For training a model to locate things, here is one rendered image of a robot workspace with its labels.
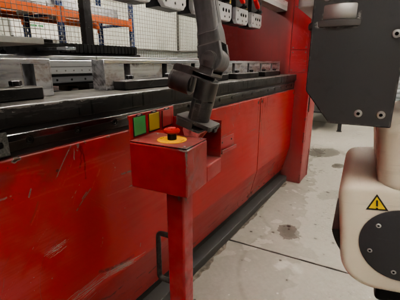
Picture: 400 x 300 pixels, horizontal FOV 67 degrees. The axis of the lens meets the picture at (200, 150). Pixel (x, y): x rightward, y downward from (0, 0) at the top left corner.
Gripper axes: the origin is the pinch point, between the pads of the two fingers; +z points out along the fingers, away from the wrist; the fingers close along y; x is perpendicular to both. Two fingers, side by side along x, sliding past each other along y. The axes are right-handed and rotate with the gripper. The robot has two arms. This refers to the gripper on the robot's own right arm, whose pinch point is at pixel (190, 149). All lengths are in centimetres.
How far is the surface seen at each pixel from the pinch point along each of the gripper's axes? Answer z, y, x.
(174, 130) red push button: -8.0, 0.6, 10.6
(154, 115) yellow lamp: -7.1, 10.3, 5.0
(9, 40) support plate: -22.6, 18.2, 38.2
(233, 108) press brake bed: 2, 13, -69
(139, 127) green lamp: -5.3, 9.8, 11.5
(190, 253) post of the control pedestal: 28.3, -9.8, 4.5
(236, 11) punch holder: -40, 34, -91
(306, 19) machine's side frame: -50, 13, -174
